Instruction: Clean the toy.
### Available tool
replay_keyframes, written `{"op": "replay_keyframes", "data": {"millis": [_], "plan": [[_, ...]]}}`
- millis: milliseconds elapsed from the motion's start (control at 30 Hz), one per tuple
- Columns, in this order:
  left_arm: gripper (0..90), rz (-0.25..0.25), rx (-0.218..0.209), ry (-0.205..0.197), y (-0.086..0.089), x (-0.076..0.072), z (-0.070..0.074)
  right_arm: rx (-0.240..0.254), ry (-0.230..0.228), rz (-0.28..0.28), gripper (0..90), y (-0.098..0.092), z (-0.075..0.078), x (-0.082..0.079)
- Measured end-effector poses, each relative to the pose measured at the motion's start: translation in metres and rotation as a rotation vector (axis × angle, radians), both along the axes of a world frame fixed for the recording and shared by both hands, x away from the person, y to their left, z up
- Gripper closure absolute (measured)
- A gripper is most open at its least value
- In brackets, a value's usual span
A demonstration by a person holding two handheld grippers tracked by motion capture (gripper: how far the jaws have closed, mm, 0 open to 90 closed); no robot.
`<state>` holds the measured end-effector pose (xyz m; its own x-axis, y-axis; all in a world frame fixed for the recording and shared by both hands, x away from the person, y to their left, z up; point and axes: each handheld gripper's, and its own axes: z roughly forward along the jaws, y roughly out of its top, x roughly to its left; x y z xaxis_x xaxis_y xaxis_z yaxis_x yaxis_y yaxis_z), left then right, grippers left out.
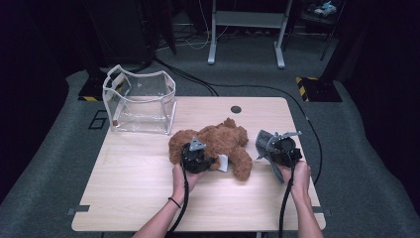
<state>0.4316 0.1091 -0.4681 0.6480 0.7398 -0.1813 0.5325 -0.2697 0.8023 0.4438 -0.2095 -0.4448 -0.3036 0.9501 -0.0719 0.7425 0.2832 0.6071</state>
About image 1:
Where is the brown teddy bear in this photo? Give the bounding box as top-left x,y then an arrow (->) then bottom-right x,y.
167,117 -> 254,182

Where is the person's right hand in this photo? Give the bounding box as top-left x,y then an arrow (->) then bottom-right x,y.
278,161 -> 312,199

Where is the grey table bracket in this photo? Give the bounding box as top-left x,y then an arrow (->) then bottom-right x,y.
313,205 -> 332,217
66,204 -> 91,216

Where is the person's left hand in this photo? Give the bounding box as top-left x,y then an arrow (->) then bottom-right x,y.
171,163 -> 204,204

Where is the left hand-held gripper cable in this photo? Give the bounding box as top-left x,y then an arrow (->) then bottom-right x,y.
167,145 -> 191,234

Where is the short black floor cable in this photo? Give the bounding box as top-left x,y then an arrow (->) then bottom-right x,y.
153,58 -> 220,97

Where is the long black floor cable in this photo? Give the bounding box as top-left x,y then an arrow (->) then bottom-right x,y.
153,57 -> 325,184

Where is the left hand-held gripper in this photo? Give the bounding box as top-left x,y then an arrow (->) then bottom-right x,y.
181,137 -> 219,175

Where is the light blue white object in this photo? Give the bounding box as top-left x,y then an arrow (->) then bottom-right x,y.
313,0 -> 338,18

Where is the white desk frame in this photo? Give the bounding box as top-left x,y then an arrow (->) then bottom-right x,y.
207,0 -> 294,69

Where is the white floor cable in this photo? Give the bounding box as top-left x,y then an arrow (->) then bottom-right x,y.
155,0 -> 229,53

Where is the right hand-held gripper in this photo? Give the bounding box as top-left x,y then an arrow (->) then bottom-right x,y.
268,131 -> 303,168

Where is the right hand-held gripper cable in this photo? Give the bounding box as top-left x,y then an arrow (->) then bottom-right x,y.
277,148 -> 298,238

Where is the black base plate striped edge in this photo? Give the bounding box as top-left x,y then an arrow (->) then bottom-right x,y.
295,76 -> 344,103
77,77 -> 110,102

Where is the clear plastic bag white trim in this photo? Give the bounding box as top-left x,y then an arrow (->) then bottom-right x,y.
102,64 -> 178,136

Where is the hand-held gripper cable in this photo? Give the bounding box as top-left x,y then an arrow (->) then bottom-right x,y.
277,148 -> 298,238
167,145 -> 191,234

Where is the dark cabinet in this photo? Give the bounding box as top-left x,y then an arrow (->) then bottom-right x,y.
82,0 -> 157,67

